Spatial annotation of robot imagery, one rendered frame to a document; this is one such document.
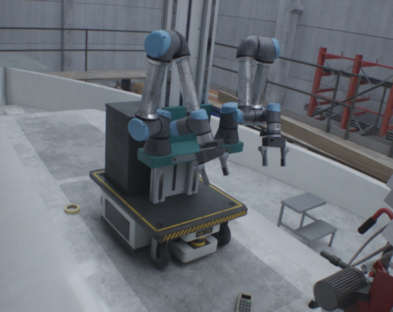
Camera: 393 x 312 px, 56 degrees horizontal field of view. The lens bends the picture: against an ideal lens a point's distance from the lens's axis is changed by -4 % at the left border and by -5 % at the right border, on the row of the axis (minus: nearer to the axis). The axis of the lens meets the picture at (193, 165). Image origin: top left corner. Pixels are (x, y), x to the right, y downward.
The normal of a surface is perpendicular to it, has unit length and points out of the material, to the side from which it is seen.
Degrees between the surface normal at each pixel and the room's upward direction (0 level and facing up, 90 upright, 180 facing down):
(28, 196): 5
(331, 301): 90
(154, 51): 80
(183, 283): 0
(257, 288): 0
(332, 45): 90
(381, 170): 90
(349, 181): 90
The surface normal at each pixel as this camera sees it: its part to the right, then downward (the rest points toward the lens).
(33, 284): -0.23, -0.80
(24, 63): 0.43, -0.46
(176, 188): 0.60, 0.36
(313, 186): -0.72, 0.20
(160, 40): -0.44, 0.18
